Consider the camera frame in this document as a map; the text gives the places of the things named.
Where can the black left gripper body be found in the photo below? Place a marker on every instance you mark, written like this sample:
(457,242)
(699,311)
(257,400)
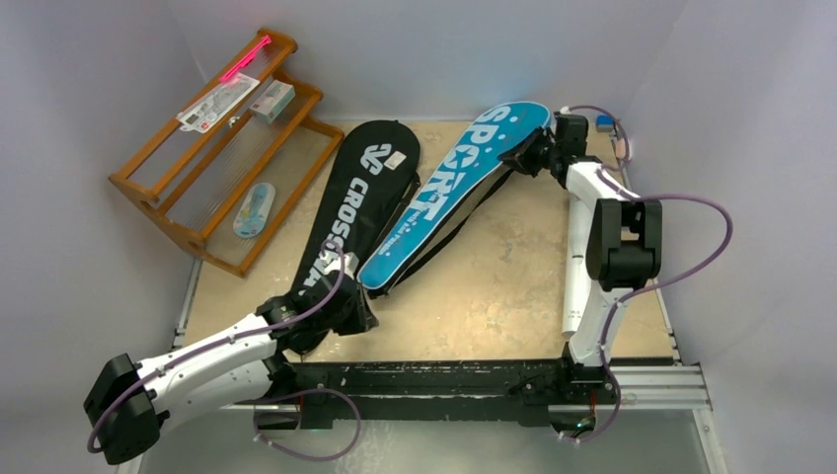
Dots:
(348,320)

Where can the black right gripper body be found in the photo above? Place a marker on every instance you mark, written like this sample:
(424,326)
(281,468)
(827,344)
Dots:
(532,151)

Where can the blue racket cover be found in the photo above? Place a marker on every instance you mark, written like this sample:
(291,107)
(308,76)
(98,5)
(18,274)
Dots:
(469,174)

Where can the white shuttlecock tube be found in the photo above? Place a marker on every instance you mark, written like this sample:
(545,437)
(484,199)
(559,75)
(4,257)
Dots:
(577,280)

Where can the black Crossway racket cover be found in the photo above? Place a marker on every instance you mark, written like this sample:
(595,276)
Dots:
(373,178)

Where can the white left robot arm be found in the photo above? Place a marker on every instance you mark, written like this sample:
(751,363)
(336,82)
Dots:
(133,403)

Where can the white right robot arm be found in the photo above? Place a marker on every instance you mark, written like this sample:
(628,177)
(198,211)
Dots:
(622,251)

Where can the small blue block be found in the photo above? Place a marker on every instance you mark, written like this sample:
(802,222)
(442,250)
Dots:
(605,124)

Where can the pink white clip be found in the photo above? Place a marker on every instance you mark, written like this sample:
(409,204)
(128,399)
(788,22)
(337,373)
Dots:
(622,149)

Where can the blue white plastic packet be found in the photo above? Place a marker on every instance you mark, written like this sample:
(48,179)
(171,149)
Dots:
(252,216)

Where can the wooden shelf rack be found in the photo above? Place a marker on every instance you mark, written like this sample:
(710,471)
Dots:
(191,185)

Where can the small white box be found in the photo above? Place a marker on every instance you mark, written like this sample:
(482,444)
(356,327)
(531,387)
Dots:
(271,103)

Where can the clear stationery packet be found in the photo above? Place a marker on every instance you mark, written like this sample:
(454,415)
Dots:
(217,103)

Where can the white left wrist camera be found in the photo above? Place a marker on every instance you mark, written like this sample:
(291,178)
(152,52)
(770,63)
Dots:
(350,263)

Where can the black metal base frame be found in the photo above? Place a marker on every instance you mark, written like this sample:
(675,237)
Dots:
(530,392)

